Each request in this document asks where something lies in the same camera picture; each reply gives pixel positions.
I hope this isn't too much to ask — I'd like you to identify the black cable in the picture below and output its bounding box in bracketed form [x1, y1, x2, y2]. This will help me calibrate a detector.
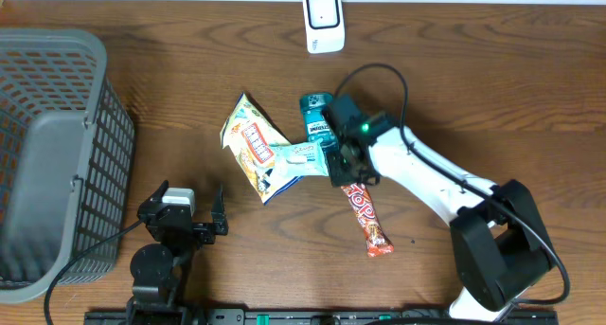
[43, 219, 144, 325]
[333, 63, 572, 307]

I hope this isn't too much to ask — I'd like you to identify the left black cable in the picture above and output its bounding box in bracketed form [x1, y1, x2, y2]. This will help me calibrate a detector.
[43, 219, 144, 325]

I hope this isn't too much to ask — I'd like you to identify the grey plastic shopping basket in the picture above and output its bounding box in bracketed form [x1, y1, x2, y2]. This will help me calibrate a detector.
[1, 28, 134, 304]

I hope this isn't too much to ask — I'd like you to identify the blue mouthwash bottle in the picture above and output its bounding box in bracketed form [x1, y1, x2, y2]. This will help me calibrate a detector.
[299, 92, 338, 152]

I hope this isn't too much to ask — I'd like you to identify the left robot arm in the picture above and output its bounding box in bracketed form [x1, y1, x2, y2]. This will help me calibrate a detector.
[125, 181, 229, 325]

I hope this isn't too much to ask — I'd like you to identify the red Top snack bar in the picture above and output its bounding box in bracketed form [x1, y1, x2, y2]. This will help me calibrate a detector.
[340, 183, 394, 257]

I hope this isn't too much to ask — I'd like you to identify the yellow snack bag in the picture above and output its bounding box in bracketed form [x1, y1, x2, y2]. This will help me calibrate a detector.
[220, 93, 302, 205]

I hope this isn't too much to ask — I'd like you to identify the white barcode scanner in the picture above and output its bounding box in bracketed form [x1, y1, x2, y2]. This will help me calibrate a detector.
[302, 0, 346, 54]

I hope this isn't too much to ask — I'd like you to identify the pale green wipes pack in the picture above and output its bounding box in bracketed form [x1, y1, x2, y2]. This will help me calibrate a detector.
[271, 140, 330, 176]

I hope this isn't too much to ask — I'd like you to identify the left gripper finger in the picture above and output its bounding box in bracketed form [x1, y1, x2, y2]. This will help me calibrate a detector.
[149, 180, 169, 204]
[211, 187, 227, 226]

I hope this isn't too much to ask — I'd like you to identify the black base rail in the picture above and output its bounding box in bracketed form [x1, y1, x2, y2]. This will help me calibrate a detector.
[83, 307, 561, 325]

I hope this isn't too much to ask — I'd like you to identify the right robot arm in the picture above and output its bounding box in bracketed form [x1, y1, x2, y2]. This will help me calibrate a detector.
[322, 96, 558, 321]

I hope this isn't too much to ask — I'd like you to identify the right black cable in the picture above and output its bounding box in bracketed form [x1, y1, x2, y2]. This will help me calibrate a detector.
[333, 63, 572, 307]

